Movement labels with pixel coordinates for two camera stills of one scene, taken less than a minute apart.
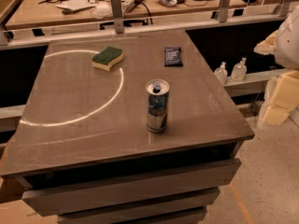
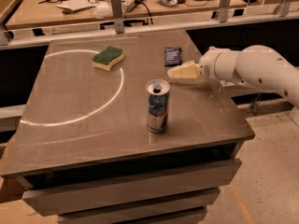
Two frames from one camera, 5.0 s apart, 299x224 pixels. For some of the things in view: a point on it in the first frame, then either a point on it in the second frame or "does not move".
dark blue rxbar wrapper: x=173 y=57 does not move
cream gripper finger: x=266 y=47 -> x=217 y=63
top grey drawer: x=74 y=196 does not move
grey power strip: x=135 y=0 does not move
